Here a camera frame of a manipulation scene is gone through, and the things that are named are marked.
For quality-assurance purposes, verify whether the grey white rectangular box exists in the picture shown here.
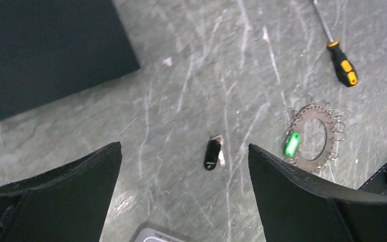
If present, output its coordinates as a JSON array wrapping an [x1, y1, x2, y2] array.
[[134, 228, 185, 242]]

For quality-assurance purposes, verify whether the green key tag with keys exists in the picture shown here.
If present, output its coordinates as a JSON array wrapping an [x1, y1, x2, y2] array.
[[284, 132, 300, 157]]

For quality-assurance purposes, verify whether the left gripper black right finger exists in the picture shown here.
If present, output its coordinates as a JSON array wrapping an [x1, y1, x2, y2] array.
[[248, 144, 387, 241]]

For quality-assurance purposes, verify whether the black flat tray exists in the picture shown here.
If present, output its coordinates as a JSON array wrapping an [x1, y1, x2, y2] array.
[[0, 0, 140, 120]]

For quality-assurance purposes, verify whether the metal disc with keyrings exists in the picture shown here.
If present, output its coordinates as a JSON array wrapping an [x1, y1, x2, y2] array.
[[283, 102, 346, 174]]

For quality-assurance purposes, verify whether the yellow black screwdriver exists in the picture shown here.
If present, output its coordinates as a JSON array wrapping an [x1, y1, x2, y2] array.
[[312, 0, 358, 87]]

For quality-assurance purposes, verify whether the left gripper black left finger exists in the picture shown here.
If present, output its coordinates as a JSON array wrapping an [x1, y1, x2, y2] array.
[[0, 142, 122, 241]]

